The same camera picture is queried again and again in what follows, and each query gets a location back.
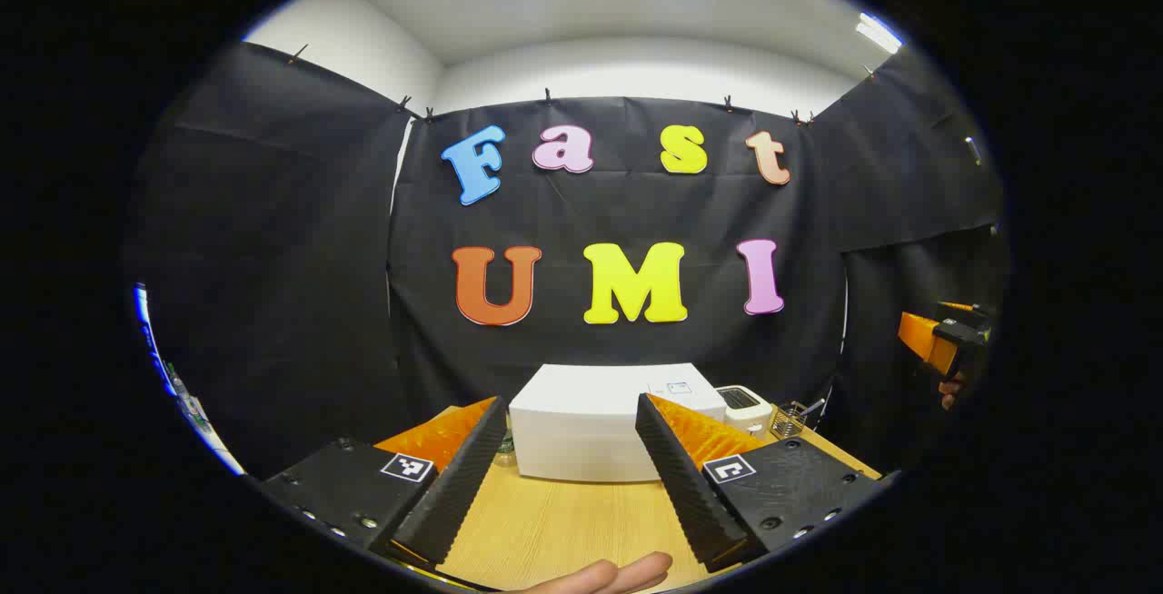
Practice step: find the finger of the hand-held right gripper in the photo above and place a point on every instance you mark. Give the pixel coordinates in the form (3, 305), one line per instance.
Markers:
(922, 331)

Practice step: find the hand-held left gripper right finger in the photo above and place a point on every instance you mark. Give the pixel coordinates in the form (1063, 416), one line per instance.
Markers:
(681, 476)

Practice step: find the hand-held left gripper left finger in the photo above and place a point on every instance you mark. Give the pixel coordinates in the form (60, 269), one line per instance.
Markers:
(459, 485)

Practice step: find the white microwave oven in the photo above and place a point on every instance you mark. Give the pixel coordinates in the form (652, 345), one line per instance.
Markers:
(581, 421)

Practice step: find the white toaster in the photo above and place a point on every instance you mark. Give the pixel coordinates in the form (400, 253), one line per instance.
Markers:
(745, 408)

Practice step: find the metal mesh utensil holder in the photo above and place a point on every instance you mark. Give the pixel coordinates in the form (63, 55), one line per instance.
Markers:
(789, 421)

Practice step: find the black backdrop cloth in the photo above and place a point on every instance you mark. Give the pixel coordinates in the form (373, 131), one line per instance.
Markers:
(273, 258)

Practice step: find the ceiling light panel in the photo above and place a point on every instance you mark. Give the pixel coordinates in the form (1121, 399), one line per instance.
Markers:
(879, 33)

